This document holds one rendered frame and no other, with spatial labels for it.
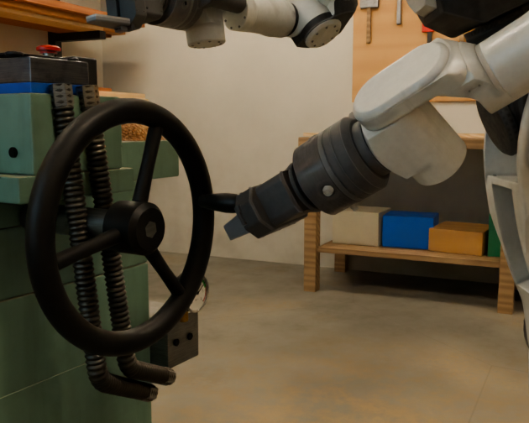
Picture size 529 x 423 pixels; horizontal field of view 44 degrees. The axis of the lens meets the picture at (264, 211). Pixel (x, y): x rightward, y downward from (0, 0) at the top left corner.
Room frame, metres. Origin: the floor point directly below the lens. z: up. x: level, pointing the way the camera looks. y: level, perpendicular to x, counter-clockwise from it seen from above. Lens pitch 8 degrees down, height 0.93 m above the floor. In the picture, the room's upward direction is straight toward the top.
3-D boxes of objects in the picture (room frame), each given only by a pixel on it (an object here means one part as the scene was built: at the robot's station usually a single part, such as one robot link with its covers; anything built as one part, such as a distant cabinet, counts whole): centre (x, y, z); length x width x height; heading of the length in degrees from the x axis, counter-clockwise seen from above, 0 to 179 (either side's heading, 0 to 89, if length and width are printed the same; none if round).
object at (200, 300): (1.02, 0.12, 0.65); 0.06 x 0.04 x 0.08; 149
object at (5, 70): (0.82, 0.27, 0.99); 0.13 x 0.11 x 0.06; 149
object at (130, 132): (1.08, 0.23, 0.92); 0.14 x 0.09 x 0.04; 59
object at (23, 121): (0.81, 0.27, 0.91); 0.15 x 0.14 x 0.09; 149
